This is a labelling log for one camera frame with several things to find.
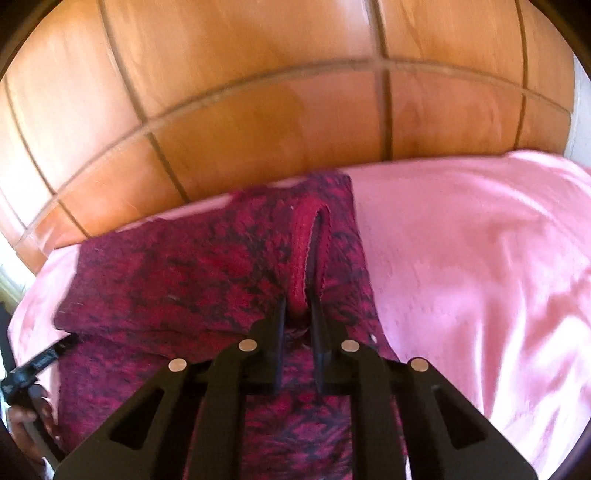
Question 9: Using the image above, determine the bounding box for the dark red patterned knit garment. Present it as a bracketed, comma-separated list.
[54, 173, 394, 479]

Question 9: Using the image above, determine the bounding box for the person's left hand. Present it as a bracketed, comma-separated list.
[6, 384, 61, 464]

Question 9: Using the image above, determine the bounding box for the pink bedspread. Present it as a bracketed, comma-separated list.
[9, 151, 590, 479]

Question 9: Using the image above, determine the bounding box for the wooden panelled wardrobe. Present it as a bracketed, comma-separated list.
[1, 1, 575, 272]

